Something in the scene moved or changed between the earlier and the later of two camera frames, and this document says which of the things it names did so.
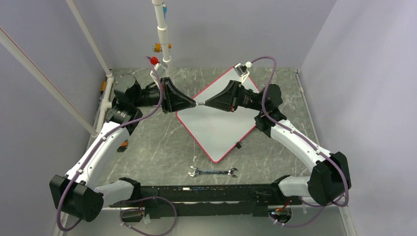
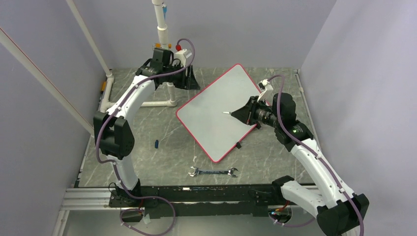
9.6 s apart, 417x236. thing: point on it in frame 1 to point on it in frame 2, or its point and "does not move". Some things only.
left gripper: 173,100 to 191,82
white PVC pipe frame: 7,43 does not move
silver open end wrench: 197,171 does not move
